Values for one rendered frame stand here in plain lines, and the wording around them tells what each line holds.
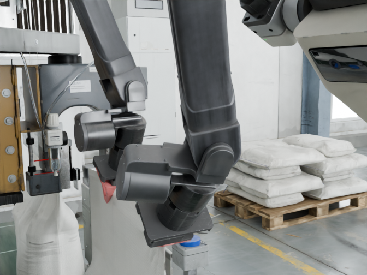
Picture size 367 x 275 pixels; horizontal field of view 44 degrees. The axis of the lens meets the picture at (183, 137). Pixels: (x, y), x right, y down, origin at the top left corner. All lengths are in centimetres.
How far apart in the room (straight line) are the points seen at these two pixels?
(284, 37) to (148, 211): 56
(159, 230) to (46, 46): 65
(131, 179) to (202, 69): 16
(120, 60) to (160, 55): 424
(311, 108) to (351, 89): 609
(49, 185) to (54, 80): 27
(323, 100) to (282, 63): 78
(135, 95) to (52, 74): 42
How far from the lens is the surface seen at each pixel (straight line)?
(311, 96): 703
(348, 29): 85
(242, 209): 408
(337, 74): 93
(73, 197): 417
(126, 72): 82
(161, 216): 64
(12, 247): 268
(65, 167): 125
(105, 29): 83
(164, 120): 511
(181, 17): 45
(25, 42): 111
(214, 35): 46
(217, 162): 52
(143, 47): 499
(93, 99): 122
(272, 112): 670
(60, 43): 120
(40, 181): 121
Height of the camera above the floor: 133
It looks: 9 degrees down
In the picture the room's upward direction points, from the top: 1 degrees counter-clockwise
